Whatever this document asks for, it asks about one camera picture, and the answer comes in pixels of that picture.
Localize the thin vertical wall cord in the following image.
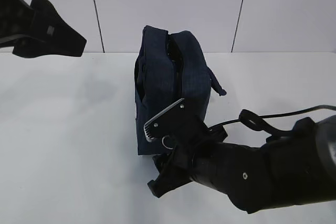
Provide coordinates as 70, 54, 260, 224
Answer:
88, 0, 106, 53
230, 0, 250, 52

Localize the thin vertical wall cord right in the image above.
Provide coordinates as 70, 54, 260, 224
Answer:
230, 0, 250, 52

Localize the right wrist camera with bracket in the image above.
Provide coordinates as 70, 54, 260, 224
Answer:
143, 98, 211, 148

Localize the thin vertical wall cord left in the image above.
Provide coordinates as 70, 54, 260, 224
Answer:
88, 0, 106, 53

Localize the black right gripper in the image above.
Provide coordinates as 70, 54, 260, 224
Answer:
148, 126, 228, 197

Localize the navy blue lunch bag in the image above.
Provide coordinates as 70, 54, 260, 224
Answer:
134, 25, 226, 156

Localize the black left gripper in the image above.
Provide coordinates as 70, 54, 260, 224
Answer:
1, 0, 87, 58

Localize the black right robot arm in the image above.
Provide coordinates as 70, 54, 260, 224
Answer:
148, 116, 335, 214

